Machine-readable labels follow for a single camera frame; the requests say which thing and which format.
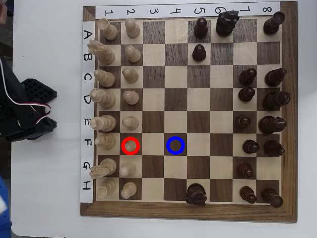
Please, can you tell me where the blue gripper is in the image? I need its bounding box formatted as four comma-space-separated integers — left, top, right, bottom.
0, 175, 12, 238

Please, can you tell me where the light wooden pawn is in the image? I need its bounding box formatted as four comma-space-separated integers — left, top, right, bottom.
124, 44, 142, 63
122, 90, 139, 105
121, 116, 139, 130
124, 17, 141, 39
122, 138, 139, 154
120, 182, 137, 199
122, 68, 139, 84
119, 160, 137, 177

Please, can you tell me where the light wooden rook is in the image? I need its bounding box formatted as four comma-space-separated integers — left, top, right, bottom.
96, 178, 117, 199
97, 18, 119, 42

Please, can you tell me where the light wooden knight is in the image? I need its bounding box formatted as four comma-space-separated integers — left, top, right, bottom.
89, 158, 117, 179
88, 39, 116, 66

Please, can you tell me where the light wooden bishop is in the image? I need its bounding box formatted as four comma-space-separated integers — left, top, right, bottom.
95, 133, 116, 151
93, 69, 116, 89

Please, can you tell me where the white paper strip with letters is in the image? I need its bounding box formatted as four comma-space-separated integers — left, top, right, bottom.
79, 21, 95, 204

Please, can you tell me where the light wooden king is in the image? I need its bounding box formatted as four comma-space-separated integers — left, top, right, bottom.
89, 114, 117, 132

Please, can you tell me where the light wooden queen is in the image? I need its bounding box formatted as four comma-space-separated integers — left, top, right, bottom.
89, 88, 117, 110

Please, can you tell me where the dark wooden knight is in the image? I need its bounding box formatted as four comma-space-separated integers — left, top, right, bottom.
215, 11, 240, 37
185, 183, 208, 207

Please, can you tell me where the wooden chessboard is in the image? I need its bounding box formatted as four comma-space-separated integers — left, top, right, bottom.
80, 1, 298, 223

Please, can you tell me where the dark wooden pawn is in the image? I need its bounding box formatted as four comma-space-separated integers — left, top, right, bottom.
193, 17, 209, 39
192, 44, 208, 62
233, 115, 251, 129
239, 68, 258, 86
239, 185, 258, 204
236, 162, 255, 179
238, 86, 256, 102
242, 139, 260, 154

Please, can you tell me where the white paper strip with numbers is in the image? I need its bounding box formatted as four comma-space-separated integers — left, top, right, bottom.
95, 1, 281, 19

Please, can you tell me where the dark wooden rook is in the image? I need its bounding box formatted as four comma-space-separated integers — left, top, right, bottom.
263, 11, 286, 35
261, 188, 284, 208

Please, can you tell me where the dark wooden bishop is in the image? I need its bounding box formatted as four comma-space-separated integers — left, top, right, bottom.
264, 68, 288, 87
263, 140, 286, 157

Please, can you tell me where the dark wooden king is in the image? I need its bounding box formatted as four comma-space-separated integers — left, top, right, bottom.
258, 115, 287, 135

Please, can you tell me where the dark wooden queen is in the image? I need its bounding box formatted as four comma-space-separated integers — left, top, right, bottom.
262, 91, 291, 112

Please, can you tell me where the white servo cable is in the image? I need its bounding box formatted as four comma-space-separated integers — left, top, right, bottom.
0, 57, 52, 126

